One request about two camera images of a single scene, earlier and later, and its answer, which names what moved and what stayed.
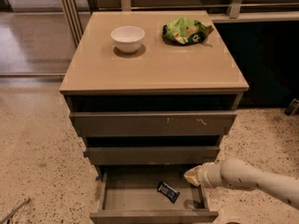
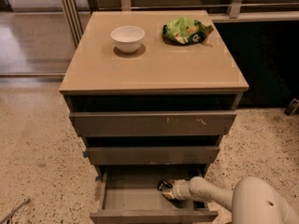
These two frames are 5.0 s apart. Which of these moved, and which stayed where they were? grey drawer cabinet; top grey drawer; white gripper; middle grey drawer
Moved: white gripper
Stayed: middle grey drawer; grey drawer cabinet; top grey drawer
